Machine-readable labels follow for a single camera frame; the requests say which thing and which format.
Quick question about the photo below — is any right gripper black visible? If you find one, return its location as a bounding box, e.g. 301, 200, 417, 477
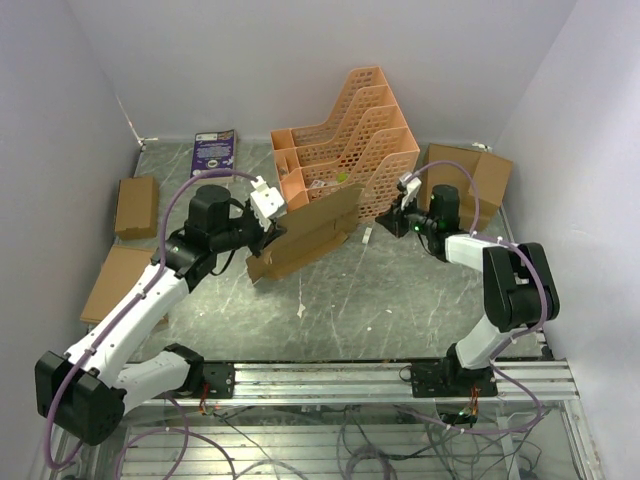
374, 192, 437, 238

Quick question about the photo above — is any cardboard box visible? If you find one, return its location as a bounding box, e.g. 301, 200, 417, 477
114, 176, 159, 241
246, 184, 364, 284
418, 143, 515, 232
80, 245, 154, 325

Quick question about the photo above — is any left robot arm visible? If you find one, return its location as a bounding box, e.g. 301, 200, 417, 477
35, 178, 286, 446

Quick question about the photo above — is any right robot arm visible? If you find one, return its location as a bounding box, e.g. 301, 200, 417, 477
376, 179, 560, 396

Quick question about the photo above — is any peach plastic file organizer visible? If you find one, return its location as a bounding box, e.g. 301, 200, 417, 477
270, 66, 420, 222

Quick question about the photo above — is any purple book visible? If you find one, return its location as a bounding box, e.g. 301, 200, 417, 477
190, 129, 237, 178

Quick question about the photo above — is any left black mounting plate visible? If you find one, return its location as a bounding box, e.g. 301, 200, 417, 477
173, 361, 236, 400

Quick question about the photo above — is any black mounting plate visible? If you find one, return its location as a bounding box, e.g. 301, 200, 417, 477
409, 359, 498, 398
173, 361, 236, 400

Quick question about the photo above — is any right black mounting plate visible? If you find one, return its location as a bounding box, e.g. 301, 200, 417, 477
409, 359, 498, 398

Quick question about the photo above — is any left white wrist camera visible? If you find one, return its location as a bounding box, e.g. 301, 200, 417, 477
250, 176, 287, 232

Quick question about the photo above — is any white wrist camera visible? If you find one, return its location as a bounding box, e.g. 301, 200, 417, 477
397, 172, 422, 210
250, 176, 287, 232

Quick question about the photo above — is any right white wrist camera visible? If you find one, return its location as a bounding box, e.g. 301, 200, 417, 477
397, 172, 422, 210

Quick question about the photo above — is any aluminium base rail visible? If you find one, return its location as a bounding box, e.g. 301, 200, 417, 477
52, 362, 581, 405

